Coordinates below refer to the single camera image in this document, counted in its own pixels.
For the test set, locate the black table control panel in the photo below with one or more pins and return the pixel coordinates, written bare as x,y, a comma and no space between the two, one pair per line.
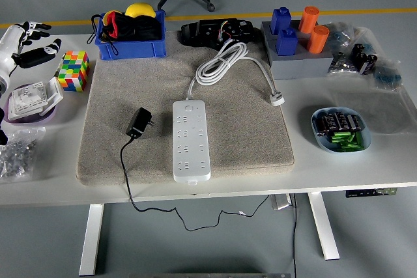
365,192

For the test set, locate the blue bottle-shaped block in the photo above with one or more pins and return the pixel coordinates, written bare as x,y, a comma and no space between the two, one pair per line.
280,21
286,43

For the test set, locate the yellow ball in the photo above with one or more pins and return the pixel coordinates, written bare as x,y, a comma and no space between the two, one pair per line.
140,10

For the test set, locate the colourful puzzle cube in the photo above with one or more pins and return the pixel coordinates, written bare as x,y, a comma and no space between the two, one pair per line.
71,71

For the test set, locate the white table leg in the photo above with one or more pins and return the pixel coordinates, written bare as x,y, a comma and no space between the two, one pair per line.
91,239
324,226

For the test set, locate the black capacitor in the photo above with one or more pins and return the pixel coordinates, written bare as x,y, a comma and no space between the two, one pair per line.
335,121
355,123
345,121
321,125

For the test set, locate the grey block base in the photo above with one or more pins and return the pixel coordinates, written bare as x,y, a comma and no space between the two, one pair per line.
299,63

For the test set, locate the grey-brown fabric mat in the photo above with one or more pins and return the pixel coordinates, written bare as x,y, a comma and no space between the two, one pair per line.
244,134

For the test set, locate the clear bag of silver screws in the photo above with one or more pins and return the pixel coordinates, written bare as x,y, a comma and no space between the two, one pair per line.
340,64

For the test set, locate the white wall socket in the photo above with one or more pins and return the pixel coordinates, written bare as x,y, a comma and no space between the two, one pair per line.
29,100

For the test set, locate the green cylinder parts pile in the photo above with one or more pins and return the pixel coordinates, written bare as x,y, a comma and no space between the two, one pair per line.
347,143

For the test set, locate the blue plastic bin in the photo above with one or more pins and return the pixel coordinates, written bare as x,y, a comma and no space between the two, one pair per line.
130,50

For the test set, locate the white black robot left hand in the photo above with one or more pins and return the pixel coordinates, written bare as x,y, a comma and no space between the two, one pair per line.
8,50

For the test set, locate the clear bag of metal nuts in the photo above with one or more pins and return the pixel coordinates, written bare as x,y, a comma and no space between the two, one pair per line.
18,157

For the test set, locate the clear empty plastic bag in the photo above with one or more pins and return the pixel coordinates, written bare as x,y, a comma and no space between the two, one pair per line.
384,112

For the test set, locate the light blue dish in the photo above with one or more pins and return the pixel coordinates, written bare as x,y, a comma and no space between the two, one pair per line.
366,141

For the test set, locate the clear bag of black capacitors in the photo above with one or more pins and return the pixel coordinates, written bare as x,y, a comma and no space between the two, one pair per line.
365,58

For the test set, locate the clear bag of teal parts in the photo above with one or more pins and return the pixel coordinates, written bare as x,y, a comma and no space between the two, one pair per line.
387,76

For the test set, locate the clear bag with blue parts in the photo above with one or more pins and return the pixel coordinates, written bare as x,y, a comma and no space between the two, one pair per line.
345,35

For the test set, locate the orange cylinder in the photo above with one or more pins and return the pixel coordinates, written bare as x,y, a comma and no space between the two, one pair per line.
307,19
317,39

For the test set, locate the silver metal bracket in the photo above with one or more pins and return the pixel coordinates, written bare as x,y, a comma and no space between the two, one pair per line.
281,202

